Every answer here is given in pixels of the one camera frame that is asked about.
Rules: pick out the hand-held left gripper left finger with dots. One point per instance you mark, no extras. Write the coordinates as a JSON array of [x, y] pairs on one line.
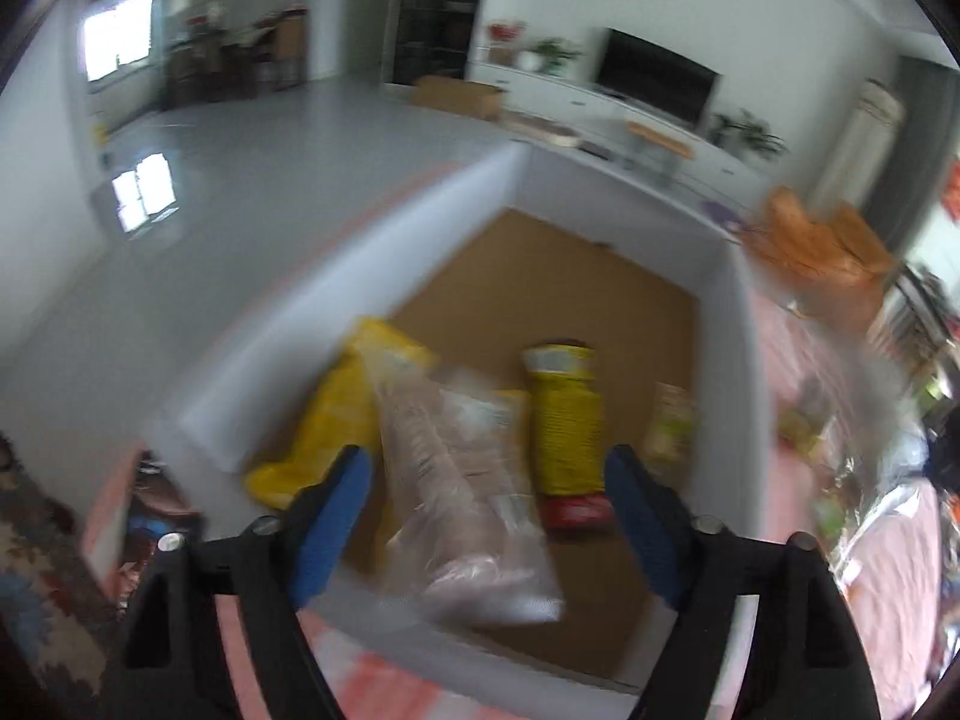
[[330, 517]]

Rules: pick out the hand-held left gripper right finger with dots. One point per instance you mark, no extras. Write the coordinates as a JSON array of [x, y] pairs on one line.
[[645, 525]]

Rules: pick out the beige green rice cake packet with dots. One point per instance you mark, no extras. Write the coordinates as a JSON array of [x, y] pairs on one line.
[[669, 424]]

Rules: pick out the large yellow snack bag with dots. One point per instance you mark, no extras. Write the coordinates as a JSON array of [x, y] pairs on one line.
[[337, 412]]

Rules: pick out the yellow red-ended snack packet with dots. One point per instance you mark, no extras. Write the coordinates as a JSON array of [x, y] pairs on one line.
[[566, 427]]

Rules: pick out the clear biscuit packet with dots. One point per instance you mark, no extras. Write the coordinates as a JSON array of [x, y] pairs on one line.
[[450, 480]]

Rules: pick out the pile of snack packets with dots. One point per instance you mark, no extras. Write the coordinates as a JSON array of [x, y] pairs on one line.
[[862, 465]]

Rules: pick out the white cardboard box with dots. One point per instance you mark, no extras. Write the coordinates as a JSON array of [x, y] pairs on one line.
[[592, 187]]

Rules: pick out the pink striped bed sheet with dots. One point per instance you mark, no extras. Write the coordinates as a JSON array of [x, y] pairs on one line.
[[885, 615]]

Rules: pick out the patterned rug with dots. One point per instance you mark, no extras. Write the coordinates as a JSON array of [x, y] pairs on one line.
[[45, 600]]

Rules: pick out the orange lounge chair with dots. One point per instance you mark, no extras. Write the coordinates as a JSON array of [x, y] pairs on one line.
[[817, 247]]

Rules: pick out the wooden stool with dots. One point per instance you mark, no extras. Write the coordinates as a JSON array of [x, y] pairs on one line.
[[658, 141]]

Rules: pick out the large green potted plant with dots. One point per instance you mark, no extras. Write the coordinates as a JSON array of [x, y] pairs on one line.
[[750, 136]]

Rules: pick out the white television cabinet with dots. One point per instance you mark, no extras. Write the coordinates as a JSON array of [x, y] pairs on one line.
[[570, 101]]

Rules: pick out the white standing air conditioner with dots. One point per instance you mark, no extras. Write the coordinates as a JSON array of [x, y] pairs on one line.
[[859, 142]]

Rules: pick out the brown cardboard box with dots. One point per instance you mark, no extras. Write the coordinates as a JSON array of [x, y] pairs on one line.
[[457, 96]]

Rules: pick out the black television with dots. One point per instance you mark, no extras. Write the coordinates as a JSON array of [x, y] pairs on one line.
[[656, 79]]

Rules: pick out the dining table with chairs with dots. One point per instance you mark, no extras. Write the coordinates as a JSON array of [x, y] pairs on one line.
[[240, 52]]

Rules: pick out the small green potted plant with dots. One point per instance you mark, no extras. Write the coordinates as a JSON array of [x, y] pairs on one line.
[[556, 54]]

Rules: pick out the dark glass cabinet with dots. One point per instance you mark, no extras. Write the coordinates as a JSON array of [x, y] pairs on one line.
[[442, 7]]

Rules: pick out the bright window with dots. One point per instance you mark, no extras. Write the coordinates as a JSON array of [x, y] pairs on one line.
[[118, 37]]

